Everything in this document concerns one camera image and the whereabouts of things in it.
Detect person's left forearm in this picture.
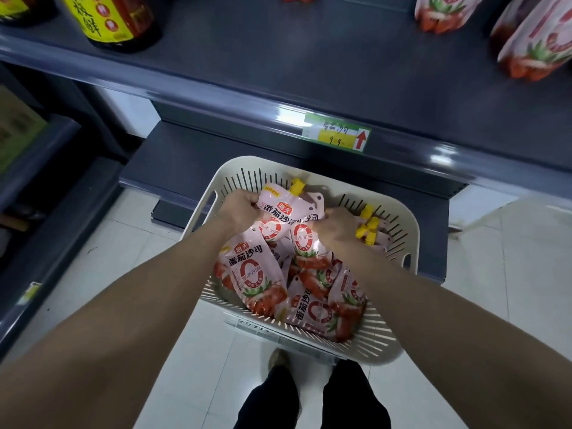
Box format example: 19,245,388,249
0,217,251,429

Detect person's black trousers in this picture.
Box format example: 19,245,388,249
233,359,393,429

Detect small yellow shelf label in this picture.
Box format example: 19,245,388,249
17,281,42,306

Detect dark grey side shelf unit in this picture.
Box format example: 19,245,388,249
0,62,128,360

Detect green and yellow price tag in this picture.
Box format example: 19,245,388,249
302,112,372,153

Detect pile of pink sauce pouches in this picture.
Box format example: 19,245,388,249
214,203,394,343

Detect person's right hand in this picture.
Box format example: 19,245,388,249
312,206,361,251

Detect person's tan shoe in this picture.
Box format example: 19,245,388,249
267,348,292,372

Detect person's left hand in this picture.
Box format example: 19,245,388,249
217,188,267,236

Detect person's right forearm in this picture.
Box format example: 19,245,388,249
330,239,572,429

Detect green cardboard box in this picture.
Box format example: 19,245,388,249
0,85,49,175

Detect dark grey store shelf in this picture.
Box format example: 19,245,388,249
0,0,572,284

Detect white slotted plastic basket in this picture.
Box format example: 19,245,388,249
181,156,421,367

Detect dark bottle with yellow label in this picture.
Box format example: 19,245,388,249
0,0,60,26
58,0,163,53

